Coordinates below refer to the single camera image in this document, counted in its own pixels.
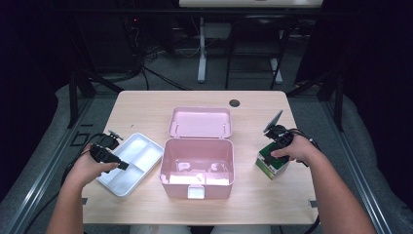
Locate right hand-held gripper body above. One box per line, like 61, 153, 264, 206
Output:
263, 110, 295, 149

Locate hand-held gripper cable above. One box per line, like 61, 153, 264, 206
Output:
285, 128, 323, 234
23, 132, 111, 234

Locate bundle of black floor cables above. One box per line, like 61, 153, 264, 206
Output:
123, 16, 193, 92

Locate person's left hand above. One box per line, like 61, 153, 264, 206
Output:
64, 144, 120, 193

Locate white compartment tray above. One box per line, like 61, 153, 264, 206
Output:
96, 132, 165, 198

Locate white desk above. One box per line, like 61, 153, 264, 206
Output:
178, 0, 323, 85

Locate pink storage box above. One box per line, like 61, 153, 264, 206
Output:
159, 106, 236, 200

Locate black metal stand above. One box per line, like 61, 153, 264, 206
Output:
66, 69, 125, 130
285, 69, 345, 133

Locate right hand-held gripper cable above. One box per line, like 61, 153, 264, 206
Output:
285, 128, 323, 234

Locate person's right hand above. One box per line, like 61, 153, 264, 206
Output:
271, 135, 322, 164

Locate aluminium floor rail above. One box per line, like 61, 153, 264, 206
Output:
320, 97, 394, 234
6, 97, 95, 234

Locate green and white carton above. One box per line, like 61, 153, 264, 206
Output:
255, 141, 291, 180

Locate left hand-held gripper cable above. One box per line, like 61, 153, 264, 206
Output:
23, 132, 111, 234

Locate black chair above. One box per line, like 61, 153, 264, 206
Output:
224, 14, 293, 92

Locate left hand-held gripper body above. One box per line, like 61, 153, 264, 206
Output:
90, 130, 125, 164

